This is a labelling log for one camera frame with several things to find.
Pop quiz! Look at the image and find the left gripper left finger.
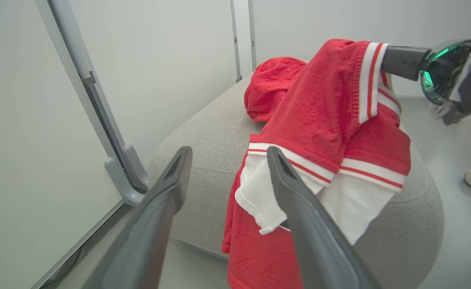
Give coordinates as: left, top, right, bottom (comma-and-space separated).
81, 146, 193, 289

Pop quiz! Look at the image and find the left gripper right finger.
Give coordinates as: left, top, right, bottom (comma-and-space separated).
267, 146, 380, 289

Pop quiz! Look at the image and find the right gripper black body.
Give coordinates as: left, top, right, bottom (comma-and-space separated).
381, 39, 471, 106

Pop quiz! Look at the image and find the red white striped jersey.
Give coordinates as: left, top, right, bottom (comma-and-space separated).
221, 39, 412, 289

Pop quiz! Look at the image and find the grey fabric seat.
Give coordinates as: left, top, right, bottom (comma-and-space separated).
147, 76, 445, 289

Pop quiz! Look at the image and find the red mesh garment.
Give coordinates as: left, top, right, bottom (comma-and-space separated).
244, 57, 308, 123

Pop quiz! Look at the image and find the large white rolling partition panel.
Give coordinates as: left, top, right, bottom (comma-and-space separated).
0, 0, 145, 289

